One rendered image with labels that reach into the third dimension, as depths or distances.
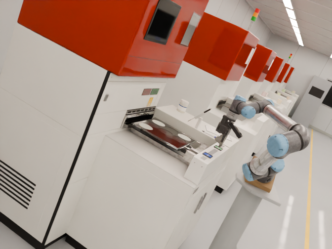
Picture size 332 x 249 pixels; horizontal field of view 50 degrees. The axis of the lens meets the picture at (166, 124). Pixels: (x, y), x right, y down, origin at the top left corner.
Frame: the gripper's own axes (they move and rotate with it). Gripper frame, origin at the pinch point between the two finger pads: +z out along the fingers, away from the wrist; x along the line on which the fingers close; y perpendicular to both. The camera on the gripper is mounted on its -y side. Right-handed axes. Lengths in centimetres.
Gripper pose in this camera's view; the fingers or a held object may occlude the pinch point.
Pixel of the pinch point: (220, 146)
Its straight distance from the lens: 239.3
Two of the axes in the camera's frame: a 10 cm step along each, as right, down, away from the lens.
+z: -3.9, 8.8, 2.6
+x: -3.8, 1.0, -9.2
